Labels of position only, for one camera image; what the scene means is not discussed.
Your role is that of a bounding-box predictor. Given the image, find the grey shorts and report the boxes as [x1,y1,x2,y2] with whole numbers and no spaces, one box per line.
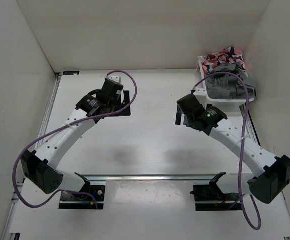
[205,63,257,101]

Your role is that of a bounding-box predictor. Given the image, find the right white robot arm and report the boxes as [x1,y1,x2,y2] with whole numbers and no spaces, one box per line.
[175,101,290,204]

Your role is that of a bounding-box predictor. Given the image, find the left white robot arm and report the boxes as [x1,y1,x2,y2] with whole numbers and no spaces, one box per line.
[20,87,132,200]

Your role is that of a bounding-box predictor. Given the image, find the pink patterned shorts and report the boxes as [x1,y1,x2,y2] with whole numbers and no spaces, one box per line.
[200,47,247,74]

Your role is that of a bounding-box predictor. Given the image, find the white plastic basket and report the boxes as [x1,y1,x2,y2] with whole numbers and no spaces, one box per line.
[192,57,257,110]

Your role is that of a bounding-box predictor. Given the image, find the blue label sticker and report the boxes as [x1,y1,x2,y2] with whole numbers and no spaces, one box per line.
[62,71,80,76]

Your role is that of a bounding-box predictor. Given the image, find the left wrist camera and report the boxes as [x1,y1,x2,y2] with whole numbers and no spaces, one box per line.
[101,76,123,100]

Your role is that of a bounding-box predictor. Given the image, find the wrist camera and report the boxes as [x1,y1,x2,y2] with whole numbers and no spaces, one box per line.
[176,94,205,115]
[101,76,123,100]

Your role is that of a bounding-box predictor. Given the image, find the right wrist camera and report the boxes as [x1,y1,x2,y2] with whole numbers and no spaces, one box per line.
[176,94,205,115]

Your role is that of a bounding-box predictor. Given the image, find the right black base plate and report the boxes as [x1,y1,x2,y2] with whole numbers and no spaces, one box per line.
[190,185,242,212]

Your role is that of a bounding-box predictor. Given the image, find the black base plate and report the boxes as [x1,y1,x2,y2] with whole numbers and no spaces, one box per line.
[58,181,106,210]
[190,185,242,212]

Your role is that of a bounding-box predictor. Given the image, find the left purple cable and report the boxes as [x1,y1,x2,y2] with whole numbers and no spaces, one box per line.
[14,70,138,209]

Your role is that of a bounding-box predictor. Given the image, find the purple cable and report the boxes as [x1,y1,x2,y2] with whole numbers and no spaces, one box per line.
[14,70,138,209]
[191,72,262,231]

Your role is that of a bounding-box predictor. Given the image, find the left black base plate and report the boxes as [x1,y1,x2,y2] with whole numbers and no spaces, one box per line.
[58,181,106,210]

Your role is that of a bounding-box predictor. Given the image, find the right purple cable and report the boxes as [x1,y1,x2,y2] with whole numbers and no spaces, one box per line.
[191,72,262,231]

